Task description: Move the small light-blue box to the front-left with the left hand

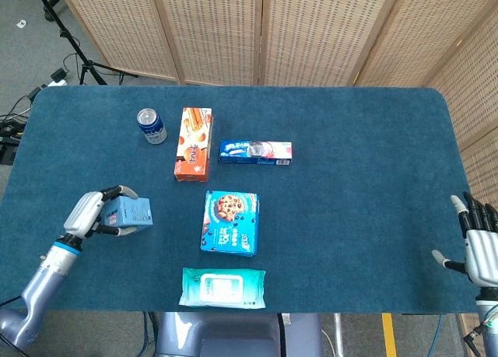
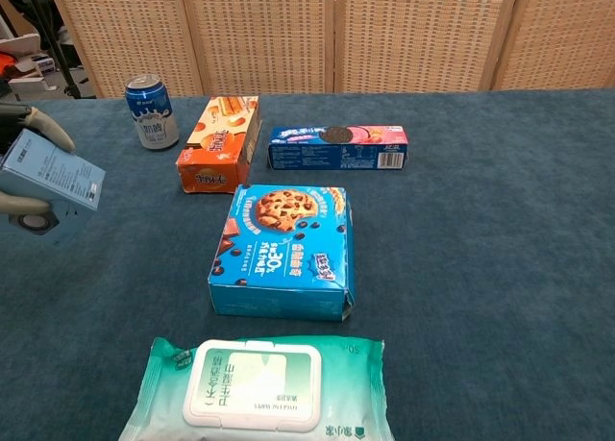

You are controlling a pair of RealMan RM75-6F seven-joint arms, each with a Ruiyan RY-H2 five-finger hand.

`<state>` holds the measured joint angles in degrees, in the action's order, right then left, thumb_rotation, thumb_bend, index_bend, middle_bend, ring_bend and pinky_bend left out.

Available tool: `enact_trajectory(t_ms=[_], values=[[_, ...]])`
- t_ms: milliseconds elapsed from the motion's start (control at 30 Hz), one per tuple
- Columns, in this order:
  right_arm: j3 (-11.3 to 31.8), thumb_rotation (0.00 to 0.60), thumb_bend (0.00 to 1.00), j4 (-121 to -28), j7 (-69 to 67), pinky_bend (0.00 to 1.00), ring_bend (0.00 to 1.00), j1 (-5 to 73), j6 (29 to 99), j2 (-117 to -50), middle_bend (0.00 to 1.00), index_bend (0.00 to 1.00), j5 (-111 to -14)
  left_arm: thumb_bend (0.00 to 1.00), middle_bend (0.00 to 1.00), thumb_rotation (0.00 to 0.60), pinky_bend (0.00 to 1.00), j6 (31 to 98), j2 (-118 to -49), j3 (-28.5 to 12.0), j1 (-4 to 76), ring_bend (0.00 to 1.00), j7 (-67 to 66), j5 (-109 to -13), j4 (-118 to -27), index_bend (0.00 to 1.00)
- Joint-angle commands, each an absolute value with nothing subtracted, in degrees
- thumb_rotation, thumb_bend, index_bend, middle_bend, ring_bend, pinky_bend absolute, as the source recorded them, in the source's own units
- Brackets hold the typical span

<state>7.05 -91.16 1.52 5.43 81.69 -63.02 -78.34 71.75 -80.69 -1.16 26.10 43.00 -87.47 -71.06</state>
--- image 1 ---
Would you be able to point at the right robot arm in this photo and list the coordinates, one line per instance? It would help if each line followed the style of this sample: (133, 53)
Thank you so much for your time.
(488, 322)

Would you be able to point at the blue white drink can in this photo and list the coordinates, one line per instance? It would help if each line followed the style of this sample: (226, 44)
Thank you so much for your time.
(152, 128)

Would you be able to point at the blue chocolate chip cookie box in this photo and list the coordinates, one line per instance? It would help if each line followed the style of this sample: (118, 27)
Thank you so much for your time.
(229, 225)

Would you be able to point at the orange wafer roll box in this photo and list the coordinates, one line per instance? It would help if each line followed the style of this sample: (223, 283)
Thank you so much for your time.
(192, 151)

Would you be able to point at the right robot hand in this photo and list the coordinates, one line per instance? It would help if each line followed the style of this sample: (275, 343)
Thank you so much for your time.
(482, 252)

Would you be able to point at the grey-blue robot torso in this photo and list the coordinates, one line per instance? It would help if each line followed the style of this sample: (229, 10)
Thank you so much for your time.
(233, 335)

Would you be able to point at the blue felt table cover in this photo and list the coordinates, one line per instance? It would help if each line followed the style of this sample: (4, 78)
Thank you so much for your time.
(350, 217)

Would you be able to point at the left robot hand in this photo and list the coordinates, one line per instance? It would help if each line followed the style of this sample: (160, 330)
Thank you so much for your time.
(83, 213)

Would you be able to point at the green wet wipes pack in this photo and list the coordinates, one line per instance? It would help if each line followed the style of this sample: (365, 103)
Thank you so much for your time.
(221, 289)

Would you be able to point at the black tripod stand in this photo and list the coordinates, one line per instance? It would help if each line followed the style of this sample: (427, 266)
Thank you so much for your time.
(70, 42)

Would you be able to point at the blue pink sandwich cookie box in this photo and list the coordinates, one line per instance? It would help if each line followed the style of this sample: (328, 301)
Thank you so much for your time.
(254, 151)

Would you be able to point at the small light blue speaker box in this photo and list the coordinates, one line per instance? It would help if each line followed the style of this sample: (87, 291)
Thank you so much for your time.
(134, 213)

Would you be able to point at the woven wooden folding screen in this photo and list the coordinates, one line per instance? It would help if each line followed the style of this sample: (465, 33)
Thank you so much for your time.
(218, 30)

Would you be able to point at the white power strip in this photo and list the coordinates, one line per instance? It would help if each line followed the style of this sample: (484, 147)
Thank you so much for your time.
(57, 83)

